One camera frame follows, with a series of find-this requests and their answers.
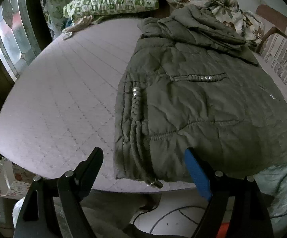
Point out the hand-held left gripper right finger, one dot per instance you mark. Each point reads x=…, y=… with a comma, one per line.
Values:
x=198, y=176

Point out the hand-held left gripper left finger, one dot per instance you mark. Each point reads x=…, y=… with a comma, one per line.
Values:
x=88, y=172

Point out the olive quilted jacket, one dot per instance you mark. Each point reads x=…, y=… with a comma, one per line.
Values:
x=195, y=109

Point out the bed with pink sheet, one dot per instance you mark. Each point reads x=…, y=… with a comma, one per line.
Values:
x=59, y=99

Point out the floral box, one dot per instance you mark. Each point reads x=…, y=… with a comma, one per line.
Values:
x=7, y=183

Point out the person's fluffy teal clothing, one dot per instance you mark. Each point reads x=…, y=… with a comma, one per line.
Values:
x=282, y=191

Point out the small beige cloth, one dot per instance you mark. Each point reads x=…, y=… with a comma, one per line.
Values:
x=77, y=24

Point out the floral curtain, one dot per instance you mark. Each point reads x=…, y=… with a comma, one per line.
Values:
x=51, y=7

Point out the leaf printed blanket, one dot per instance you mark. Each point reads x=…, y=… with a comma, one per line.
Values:
x=222, y=5

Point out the pink and brown headboard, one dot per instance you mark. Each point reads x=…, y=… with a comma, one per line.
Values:
x=272, y=17

